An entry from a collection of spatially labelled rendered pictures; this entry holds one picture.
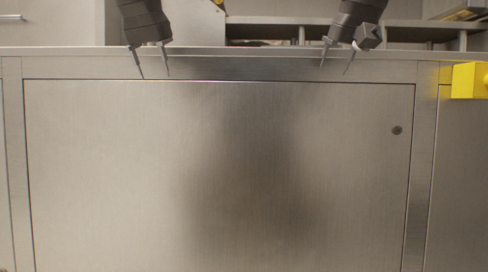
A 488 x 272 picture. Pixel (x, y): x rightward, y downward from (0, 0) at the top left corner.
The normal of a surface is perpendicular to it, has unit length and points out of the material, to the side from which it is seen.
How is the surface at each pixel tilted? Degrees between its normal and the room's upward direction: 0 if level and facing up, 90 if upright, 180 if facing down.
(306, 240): 90
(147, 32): 114
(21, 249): 90
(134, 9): 122
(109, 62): 90
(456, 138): 90
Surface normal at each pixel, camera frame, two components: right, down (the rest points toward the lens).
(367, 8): 0.06, 0.59
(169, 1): -0.02, 0.07
